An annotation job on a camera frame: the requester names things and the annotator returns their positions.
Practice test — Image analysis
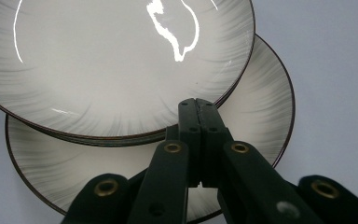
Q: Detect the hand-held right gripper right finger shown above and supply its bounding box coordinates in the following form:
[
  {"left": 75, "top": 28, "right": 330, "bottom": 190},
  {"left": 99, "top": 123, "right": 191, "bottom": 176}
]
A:
[{"left": 200, "top": 98, "right": 324, "bottom": 224}]

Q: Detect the grey streaked ceramic plate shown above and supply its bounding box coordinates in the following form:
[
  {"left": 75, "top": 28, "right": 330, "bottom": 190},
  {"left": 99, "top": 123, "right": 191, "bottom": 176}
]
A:
[
  {"left": 0, "top": 0, "right": 256, "bottom": 147},
  {"left": 5, "top": 34, "right": 296, "bottom": 224}
]

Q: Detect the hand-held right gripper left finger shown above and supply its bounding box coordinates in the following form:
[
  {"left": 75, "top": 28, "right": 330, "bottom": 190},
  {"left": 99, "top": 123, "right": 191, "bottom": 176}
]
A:
[{"left": 127, "top": 98, "right": 201, "bottom": 224}]

